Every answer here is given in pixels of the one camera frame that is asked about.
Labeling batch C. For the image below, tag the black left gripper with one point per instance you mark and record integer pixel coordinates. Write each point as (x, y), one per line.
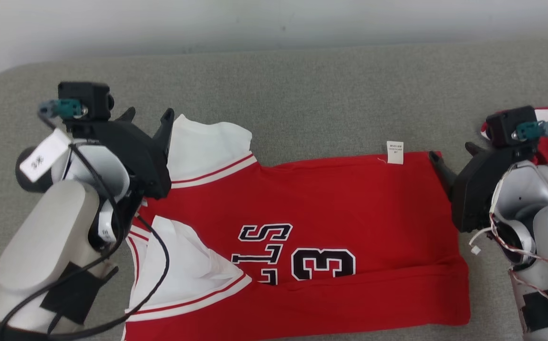
(141, 161)

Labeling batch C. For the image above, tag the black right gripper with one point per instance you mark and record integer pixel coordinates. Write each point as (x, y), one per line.
(475, 194)

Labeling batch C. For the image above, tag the red basketball jersey white sleeves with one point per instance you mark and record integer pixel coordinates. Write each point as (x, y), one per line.
(349, 199)

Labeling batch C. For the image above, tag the white paper label tag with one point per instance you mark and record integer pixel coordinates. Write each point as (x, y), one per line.
(44, 156)

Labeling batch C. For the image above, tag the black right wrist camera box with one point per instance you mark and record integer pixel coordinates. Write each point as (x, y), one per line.
(506, 125)

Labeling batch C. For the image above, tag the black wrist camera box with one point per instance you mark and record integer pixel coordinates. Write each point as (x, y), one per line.
(86, 99)
(506, 125)

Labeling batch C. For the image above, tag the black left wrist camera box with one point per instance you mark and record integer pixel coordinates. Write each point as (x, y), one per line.
(86, 99)

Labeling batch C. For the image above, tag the teal right camera connector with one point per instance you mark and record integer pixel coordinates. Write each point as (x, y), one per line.
(532, 130)

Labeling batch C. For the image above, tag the teal camera connector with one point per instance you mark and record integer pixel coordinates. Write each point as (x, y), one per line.
(532, 130)
(65, 109)

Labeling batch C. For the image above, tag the teal left camera connector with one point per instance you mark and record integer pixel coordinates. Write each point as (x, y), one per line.
(65, 109)

